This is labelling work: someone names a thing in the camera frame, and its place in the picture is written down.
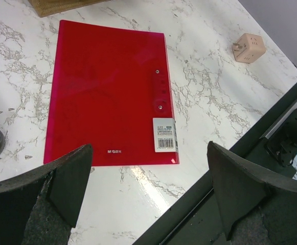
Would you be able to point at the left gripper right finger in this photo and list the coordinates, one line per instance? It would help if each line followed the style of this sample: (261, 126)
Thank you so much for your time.
(256, 205)

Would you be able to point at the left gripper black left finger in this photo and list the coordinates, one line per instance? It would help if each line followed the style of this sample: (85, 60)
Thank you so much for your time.
(42, 205)

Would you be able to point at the jute canvas tote bag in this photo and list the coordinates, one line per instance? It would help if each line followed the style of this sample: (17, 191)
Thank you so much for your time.
(45, 8)

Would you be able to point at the red plastic folder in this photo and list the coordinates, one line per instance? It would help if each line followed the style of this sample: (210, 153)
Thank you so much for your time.
(111, 89)

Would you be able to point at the pink cube power adapter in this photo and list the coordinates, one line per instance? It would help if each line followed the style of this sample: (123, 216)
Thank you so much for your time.
(248, 48)

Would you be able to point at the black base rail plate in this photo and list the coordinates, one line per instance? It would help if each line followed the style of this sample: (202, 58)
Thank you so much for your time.
(195, 218)

